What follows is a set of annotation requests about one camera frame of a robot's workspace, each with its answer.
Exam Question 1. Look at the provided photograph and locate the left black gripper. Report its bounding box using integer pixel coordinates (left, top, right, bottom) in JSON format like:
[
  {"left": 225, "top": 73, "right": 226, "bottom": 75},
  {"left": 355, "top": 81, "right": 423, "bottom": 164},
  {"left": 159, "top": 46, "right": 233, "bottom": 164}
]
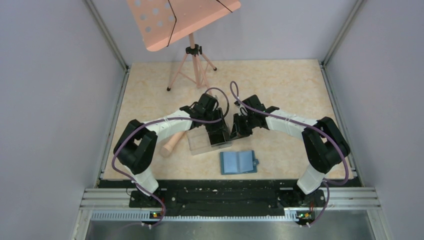
[{"left": 203, "top": 107, "right": 229, "bottom": 135}]

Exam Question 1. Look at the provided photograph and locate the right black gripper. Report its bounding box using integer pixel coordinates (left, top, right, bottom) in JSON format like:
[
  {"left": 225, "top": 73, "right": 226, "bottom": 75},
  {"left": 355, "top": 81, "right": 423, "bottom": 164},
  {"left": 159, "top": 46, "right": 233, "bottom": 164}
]
[{"left": 229, "top": 112, "right": 257, "bottom": 141}]

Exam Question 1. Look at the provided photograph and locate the clear plastic box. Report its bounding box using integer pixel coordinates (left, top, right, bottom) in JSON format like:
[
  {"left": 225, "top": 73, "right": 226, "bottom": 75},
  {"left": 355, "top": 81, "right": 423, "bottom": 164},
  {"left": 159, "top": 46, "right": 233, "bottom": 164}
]
[{"left": 187, "top": 126, "right": 233, "bottom": 156}]

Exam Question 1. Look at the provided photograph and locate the teal card holder wallet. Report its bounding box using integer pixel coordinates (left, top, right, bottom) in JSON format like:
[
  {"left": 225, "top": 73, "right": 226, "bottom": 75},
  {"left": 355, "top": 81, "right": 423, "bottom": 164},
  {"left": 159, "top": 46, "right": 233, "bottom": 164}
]
[{"left": 219, "top": 150, "right": 259, "bottom": 175}]

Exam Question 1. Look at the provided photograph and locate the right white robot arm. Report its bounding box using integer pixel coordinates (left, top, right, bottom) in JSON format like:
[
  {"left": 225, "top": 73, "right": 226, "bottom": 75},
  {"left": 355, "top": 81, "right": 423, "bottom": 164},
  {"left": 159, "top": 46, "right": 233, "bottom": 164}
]
[{"left": 230, "top": 94, "right": 351, "bottom": 206}]

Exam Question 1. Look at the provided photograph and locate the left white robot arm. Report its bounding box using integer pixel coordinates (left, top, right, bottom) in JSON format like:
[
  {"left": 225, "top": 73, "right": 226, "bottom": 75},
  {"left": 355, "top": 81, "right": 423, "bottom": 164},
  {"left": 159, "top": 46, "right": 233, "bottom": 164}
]
[{"left": 113, "top": 93, "right": 229, "bottom": 207}]

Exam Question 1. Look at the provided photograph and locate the pink toy microphone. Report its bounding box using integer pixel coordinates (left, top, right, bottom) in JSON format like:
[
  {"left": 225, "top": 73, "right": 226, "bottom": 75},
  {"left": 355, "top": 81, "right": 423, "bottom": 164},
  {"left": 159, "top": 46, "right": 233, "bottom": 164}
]
[{"left": 159, "top": 131, "right": 186, "bottom": 158}]

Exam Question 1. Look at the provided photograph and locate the pink music stand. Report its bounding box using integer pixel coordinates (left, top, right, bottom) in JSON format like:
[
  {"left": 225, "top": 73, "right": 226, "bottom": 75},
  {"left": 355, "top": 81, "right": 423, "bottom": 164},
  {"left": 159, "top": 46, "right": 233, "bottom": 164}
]
[{"left": 126, "top": 0, "right": 241, "bottom": 91}]

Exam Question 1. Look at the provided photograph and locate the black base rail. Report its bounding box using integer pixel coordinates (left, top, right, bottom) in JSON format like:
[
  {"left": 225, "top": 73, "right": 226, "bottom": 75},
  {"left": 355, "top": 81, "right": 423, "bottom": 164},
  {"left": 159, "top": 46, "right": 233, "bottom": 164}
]
[{"left": 129, "top": 179, "right": 326, "bottom": 217}]

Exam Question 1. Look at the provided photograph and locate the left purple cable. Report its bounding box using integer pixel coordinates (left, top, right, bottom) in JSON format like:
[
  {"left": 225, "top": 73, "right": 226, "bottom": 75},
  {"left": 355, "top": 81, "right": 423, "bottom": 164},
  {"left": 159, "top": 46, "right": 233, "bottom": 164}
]
[{"left": 111, "top": 87, "right": 231, "bottom": 229}]

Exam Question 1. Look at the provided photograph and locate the purple cable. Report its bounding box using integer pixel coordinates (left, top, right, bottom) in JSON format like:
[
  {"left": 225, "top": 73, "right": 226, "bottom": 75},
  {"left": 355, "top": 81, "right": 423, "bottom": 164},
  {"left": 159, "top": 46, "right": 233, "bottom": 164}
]
[
  {"left": 229, "top": 81, "right": 350, "bottom": 229},
  {"left": 111, "top": 87, "right": 231, "bottom": 229}
]

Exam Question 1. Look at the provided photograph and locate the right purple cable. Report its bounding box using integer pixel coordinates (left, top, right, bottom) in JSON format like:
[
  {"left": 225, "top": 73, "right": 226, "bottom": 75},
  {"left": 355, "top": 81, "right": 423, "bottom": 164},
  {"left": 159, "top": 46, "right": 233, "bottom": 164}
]
[{"left": 229, "top": 81, "right": 350, "bottom": 229}]

